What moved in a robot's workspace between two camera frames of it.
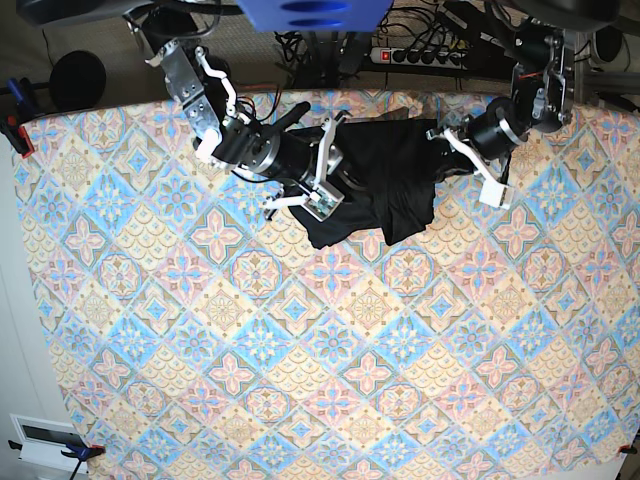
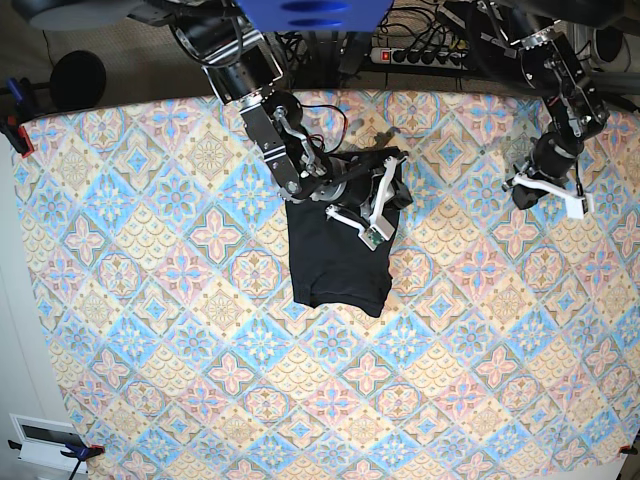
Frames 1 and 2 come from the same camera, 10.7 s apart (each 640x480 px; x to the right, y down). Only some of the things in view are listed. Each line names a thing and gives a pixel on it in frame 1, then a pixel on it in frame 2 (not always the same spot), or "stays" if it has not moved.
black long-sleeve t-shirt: [388, 172] -> [330, 264]
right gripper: [496, 130] -> [549, 164]
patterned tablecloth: [199, 336] stays
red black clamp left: [16, 134] stays
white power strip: [431, 58] stays
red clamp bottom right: [627, 449] stays
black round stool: [77, 80] stays
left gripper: [303, 154] -> [370, 185]
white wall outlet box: [42, 442] stays
